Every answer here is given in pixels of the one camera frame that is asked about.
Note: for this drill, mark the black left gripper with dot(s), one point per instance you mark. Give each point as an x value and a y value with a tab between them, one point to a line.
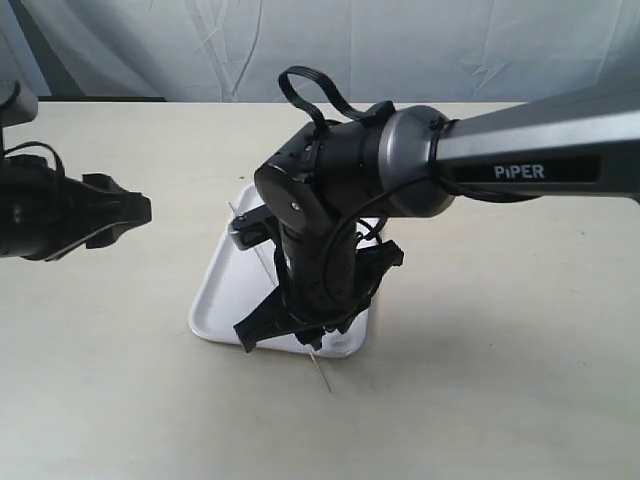
45	214

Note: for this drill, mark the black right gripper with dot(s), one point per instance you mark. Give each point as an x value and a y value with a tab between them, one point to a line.
325	282

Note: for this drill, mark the thin metal skewer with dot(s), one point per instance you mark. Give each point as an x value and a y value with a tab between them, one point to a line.
273	279

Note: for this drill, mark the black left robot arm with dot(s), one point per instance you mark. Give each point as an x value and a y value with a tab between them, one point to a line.
25	129

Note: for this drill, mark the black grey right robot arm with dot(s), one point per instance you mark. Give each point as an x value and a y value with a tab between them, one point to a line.
413	162

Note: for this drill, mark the white rectangular plastic tray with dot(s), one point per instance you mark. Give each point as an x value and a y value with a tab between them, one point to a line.
235	283

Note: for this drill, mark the white backdrop curtain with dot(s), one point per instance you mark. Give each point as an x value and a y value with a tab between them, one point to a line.
233	51

